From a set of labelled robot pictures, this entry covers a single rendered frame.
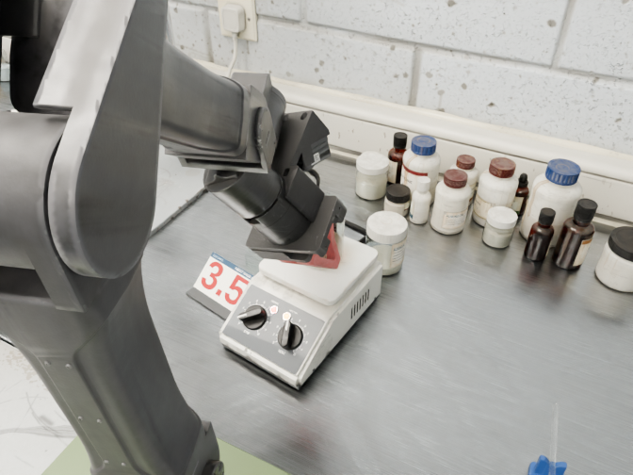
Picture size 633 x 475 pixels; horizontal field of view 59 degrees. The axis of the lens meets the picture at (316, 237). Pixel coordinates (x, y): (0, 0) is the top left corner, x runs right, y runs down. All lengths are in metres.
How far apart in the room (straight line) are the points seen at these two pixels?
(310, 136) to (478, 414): 0.37
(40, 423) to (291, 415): 0.29
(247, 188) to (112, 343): 0.26
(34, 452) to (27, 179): 0.54
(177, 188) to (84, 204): 0.83
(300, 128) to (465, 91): 0.50
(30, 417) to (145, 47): 0.57
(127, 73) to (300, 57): 0.91
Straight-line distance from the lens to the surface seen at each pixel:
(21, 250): 0.23
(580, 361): 0.80
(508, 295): 0.85
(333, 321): 0.69
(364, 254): 0.74
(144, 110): 0.25
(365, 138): 1.08
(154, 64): 0.26
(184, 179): 1.06
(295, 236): 0.56
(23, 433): 0.75
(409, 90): 1.06
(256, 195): 0.52
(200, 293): 0.82
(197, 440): 0.40
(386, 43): 1.05
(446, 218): 0.92
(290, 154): 0.57
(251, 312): 0.70
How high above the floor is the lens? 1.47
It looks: 39 degrees down
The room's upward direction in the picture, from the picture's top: straight up
